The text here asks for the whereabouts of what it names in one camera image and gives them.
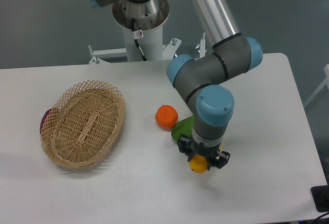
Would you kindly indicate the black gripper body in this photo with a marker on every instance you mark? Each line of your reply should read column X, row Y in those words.
column 210, row 153

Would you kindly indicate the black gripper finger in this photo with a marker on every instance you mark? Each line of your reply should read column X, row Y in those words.
column 184, row 146
column 218, row 160

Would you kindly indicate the yellow mango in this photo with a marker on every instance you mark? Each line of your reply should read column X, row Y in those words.
column 199, row 164

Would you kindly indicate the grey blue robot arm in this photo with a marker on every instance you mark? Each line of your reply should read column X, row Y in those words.
column 198, row 81

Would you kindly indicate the green bok choy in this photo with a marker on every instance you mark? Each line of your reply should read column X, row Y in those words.
column 183, row 127

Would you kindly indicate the orange tangerine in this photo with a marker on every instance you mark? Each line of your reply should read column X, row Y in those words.
column 166, row 116

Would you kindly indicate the woven wicker basket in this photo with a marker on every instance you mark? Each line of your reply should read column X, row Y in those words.
column 91, row 118

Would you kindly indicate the black device at table edge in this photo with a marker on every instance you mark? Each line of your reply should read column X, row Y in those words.
column 320, row 197

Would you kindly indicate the purple fruit behind basket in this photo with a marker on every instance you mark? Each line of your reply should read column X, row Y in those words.
column 49, row 120

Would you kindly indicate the white frame at right edge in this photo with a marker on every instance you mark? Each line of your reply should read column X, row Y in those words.
column 320, row 91

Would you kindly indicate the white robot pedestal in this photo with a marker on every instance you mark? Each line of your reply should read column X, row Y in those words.
column 142, row 27

